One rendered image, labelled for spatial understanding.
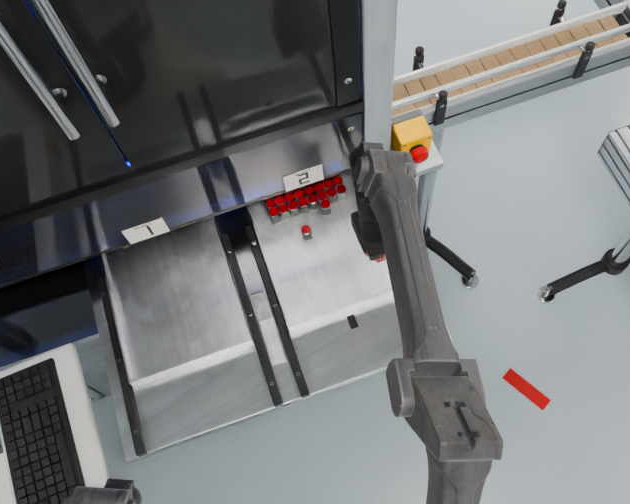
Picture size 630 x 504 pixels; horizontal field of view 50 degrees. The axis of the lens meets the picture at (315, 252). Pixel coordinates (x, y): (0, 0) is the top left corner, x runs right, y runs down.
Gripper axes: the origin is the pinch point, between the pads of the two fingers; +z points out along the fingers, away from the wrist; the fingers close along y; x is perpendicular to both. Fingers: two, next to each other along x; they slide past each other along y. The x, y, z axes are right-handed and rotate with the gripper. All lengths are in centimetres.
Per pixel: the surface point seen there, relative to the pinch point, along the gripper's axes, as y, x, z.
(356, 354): -6.2, 9.0, 21.7
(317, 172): 25.4, 4.1, 0.6
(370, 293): 4.9, 1.6, 19.3
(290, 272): 15.3, 16.0, 17.2
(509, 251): 50, -62, 101
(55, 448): -1, 74, 26
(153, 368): 5, 50, 19
